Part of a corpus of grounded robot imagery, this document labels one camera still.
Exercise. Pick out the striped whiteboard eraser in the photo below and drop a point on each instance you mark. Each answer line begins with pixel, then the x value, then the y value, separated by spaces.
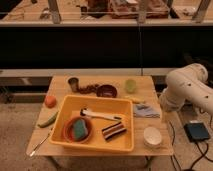
pixel 113 130

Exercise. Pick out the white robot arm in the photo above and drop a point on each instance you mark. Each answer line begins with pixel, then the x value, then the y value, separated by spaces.
pixel 187 83

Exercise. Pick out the purple bowl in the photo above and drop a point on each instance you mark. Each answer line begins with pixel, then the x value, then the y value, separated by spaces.
pixel 107 91

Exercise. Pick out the red bowl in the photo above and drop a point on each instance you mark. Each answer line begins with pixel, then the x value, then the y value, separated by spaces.
pixel 68 129

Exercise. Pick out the dark grape bunch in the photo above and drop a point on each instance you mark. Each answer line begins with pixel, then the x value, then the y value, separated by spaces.
pixel 88 89

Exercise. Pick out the green plastic cup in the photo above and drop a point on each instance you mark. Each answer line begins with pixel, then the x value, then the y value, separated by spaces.
pixel 130 86

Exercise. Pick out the yellow banana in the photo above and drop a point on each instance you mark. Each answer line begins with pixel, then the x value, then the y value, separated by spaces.
pixel 134 99

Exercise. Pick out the metal cup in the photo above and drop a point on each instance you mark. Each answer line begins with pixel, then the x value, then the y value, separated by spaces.
pixel 74 84

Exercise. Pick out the blue grey cloth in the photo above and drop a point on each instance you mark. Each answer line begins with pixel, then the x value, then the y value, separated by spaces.
pixel 142 110

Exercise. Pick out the green sponge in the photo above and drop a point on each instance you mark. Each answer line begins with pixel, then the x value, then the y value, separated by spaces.
pixel 79 130

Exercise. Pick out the orange tomato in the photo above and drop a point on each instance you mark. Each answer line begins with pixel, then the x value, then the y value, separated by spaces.
pixel 50 101

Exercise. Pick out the green cucumber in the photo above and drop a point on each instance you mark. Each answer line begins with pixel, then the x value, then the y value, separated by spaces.
pixel 50 121

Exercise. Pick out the wooden table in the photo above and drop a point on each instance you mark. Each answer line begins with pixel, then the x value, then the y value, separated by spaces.
pixel 145 92

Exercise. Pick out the white handled brush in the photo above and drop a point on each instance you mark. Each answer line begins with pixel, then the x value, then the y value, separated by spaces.
pixel 84 112

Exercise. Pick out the black box with cable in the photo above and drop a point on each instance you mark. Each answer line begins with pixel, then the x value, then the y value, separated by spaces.
pixel 196 132

